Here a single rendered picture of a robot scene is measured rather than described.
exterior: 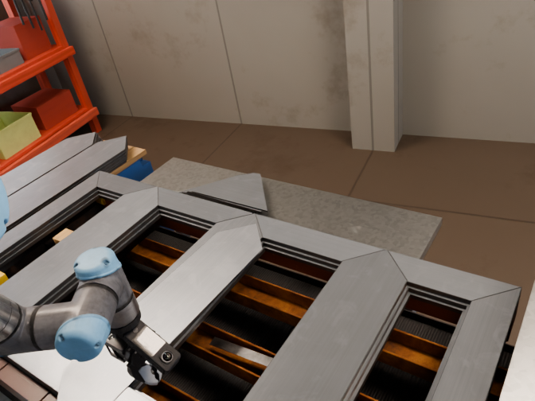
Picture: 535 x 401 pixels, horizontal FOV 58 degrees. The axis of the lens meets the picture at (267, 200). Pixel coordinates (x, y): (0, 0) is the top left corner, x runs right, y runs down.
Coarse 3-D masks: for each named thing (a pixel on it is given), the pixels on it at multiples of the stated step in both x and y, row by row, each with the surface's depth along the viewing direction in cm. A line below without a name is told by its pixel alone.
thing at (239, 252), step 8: (216, 232) 150; (208, 240) 147; (216, 240) 147; (224, 240) 146; (232, 240) 145; (200, 248) 145; (208, 248) 144; (216, 248) 143; (224, 248) 143; (232, 248) 142; (240, 248) 142; (248, 248) 141; (256, 248) 140; (224, 256) 140; (232, 256) 139; (240, 256) 139; (248, 256) 138; (240, 264) 136
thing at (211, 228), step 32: (96, 192) 185; (192, 224) 160; (224, 224) 153; (0, 256) 160; (256, 256) 142; (288, 256) 140; (320, 256) 134; (64, 288) 142; (416, 288) 120; (512, 320) 110; (448, 352) 104; (352, 384) 102
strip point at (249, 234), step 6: (234, 228) 150; (240, 228) 149; (246, 228) 149; (252, 228) 149; (222, 234) 149; (228, 234) 148; (234, 234) 148; (240, 234) 147; (246, 234) 147; (252, 234) 146; (258, 234) 146; (240, 240) 145; (246, 240) 144; (252, 240) 144; (258, 240) 143; (258, 246) 141
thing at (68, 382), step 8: (64, 376) 113; (72, 376) 113; (64, 384) 112; (72, 384) 111; (80, 384) 111; (64, 392) 110; (72, 392) 109; (80, 392) 109; (88, 392) 109; (64, 400) 108; (72, 400) 108; (80, 400) 107; (88, 400) 107; (96, 400) 107; (104, 400) 106
